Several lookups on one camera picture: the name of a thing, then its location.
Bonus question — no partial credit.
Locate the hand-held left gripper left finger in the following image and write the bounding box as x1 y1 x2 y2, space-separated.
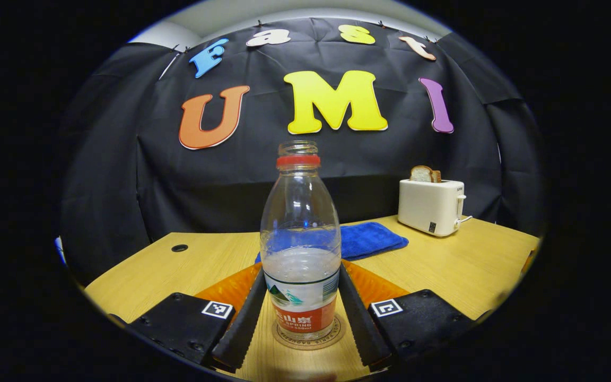
108 263 268 372

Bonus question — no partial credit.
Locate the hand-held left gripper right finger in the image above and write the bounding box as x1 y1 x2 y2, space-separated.
338 260 478 372

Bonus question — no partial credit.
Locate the round wooden coaster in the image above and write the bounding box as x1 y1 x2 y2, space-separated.
272 313 346 351

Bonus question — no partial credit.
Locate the clear plastic water bottle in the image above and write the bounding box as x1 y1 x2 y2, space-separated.
260 140 342 341

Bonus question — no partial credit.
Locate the blue folded towel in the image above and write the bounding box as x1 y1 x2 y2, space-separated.
255 222 409 263

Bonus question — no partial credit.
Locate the white toaster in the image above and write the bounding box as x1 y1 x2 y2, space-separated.
397 179 467 237

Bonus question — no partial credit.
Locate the bread slice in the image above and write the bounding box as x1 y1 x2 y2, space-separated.
410 165 442 184

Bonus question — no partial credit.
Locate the black backdrop cloth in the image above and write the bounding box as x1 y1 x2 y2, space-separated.
62 17 545 282

